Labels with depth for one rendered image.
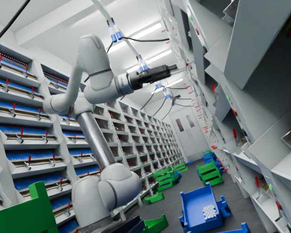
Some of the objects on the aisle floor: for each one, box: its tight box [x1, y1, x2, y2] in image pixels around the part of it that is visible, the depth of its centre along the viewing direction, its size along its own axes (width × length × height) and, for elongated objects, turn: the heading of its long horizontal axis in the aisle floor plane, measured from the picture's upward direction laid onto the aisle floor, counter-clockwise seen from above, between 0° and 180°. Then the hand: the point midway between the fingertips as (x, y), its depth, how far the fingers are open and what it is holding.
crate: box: [180, 182, 224, 233], centre depth 151 cm, size 30×20×8 cm
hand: (178, 67), depth 102 cm, fingers open, 3 cm apart
